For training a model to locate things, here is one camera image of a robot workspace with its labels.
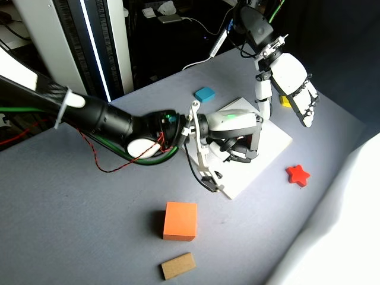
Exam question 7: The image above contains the orange rectangular block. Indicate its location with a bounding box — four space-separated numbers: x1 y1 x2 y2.
162 201 199 242

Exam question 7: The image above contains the blue rounded block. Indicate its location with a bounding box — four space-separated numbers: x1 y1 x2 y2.
194 86 216 103

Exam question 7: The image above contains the white paper pad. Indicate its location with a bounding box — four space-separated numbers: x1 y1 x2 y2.
185 97 294 200

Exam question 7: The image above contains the red star block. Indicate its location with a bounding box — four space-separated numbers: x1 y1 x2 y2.
285 164 311 188

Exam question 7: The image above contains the silver flat device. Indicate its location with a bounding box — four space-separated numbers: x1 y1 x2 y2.
157 14 182 24

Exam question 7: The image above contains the white crumpled bag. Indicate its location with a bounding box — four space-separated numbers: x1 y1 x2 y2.
156 0 178 15

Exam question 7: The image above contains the blurred white panel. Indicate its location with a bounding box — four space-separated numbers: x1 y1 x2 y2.
265 135 380 285

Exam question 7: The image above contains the brown wooden block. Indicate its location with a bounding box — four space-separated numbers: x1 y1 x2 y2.
161 252 197 281

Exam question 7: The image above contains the grey table cloth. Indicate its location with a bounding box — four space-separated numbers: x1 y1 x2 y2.
0 47 368 285

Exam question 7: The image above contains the white column with black strips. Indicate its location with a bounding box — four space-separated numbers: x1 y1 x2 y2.
11 0 134 103

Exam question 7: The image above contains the white adapter with cable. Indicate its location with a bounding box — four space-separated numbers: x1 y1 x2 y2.
182 20 233 71

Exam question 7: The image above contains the thin white cable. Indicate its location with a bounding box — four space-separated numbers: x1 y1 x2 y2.
180 5 236 36

